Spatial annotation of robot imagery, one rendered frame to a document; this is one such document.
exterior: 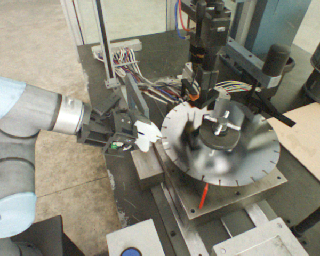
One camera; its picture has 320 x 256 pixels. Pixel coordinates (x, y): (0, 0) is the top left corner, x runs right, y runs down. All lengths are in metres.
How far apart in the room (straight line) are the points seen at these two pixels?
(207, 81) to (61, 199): 1.37
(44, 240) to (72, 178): 1.03
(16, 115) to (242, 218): 0.64
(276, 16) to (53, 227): 1.22
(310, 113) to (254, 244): 0.75
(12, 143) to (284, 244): 0.59
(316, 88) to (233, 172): 0.77
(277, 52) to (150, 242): 0.59
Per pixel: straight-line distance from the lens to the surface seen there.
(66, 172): 1.81
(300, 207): 0.85
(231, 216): 0.75
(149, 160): 0.73
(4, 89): 0.44
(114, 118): 0.47
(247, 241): 0.57
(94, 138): 0.46
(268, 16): 1.21
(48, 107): 0.44
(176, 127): 0.65
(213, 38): 0.51
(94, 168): 1.76
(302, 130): 1.08
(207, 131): 0.64
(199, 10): 0.50
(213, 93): 0.66
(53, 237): 0.76
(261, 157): 0.64
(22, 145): 0.48
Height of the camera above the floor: 1.42
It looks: 47 degrees down
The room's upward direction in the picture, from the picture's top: straight up
